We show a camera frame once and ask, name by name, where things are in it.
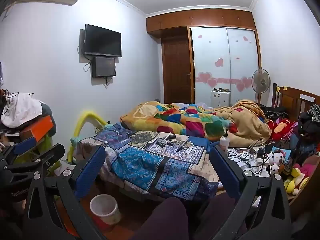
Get small black monitor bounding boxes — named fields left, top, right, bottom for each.
left=91, top=56, right=117, bottom=79

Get person's right leg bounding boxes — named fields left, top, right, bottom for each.
left=199, top=194, right=252, bottom=240

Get red plush toy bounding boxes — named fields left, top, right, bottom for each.
left=268, top=119, right=298, bottom=142

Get black bag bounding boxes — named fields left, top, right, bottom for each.
left=262, top=106, right=288, bottom=120

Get green leaf-print bag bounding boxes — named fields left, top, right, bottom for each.
left=14, top=134, right=62, bottom=178

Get black clothing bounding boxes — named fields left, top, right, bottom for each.
left=297, top=104, right=320, bottom=141

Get white power strip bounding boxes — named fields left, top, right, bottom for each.
left=240, top=158, right=271, bottom=173

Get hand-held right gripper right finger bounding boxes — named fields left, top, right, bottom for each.
left=200, top=145, right=293, bottom=240

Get small white cabinet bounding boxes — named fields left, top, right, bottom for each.
left=210, top=90, right=231, bottom=109

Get person's left leg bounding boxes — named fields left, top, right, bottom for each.
left=130, top=197, right=191, bottom=240

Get black wall television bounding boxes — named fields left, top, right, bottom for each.
left=84, top=24, right=122, bottom=58

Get standing fan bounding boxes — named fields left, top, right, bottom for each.
left=251, top=68, right=271, bottom=105

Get wooden headboard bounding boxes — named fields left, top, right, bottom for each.
left=272, top=83, right=320, bottom=123

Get white plush toy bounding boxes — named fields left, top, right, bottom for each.
left=265, top=148, right=286, bottom=173

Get yellow foam tube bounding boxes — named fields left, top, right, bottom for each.
left=67, top=112, right=108, bottom=164

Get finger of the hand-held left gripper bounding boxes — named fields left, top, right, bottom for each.
left=0, top=136, right=38, bottom=161
left=5, top=144, right=66, bottom=175

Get brown wooden door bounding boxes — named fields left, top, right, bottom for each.
left=161, top=36, right=193, bottom=104

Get black marker pen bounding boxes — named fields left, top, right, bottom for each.
left=176, top=140, right=189, bottom=152

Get colourful patterned quilt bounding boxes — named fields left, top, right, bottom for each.
left=120, top=99, right=273, bottom=142

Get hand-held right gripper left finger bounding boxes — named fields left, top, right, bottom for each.
left=24, top=145, right=108, bottom=240

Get white cloth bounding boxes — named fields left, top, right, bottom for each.
left=1, top=92, right=44, bottom=128

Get person's leg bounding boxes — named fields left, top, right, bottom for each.
left=130, top=197, right=191, bottom=240
left=199, top=194, right=252, bottom=240

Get dark grey cloth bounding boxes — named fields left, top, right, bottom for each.
left=39, top=102, right=57, bottom=131

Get white plastic waste bin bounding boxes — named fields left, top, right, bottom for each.
left=89, top=194, right=122, bottom=225

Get wooden wardrobe with sliding doors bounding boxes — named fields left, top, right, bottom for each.
left=146, top=8, right=262, bottom=106

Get pink plush toy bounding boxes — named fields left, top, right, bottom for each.
left=295, top=162, right=317, bottom=181

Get yellow plush toy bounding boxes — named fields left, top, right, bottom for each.
left=283, top=167, right=309, bottom=196

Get orange box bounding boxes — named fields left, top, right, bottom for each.
left=19, top=116, right=56, bottom=143

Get white cables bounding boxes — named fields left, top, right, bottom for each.
left=230, top=139, right=266, bottom=161

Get dark glass bottle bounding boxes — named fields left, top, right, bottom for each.
left=283, top=150, right=294, bottom=177

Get blue patchwork blanket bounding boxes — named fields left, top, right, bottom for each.
left=75, top=122, right=221, bottom=202

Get white pump bottle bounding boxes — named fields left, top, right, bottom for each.
left=219, top=129, right=230, bottom=153

